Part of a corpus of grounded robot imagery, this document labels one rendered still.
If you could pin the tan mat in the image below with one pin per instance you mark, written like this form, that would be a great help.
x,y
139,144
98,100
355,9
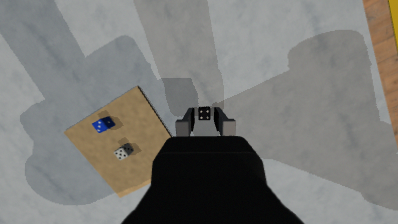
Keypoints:
x,y
136,123

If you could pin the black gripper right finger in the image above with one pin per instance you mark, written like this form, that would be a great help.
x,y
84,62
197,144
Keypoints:
x,y
225,126

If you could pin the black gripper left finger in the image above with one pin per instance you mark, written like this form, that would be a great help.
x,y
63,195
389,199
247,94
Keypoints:
x,y
185,126

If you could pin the blue die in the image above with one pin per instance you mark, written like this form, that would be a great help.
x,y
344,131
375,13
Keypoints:
x,y
103,124

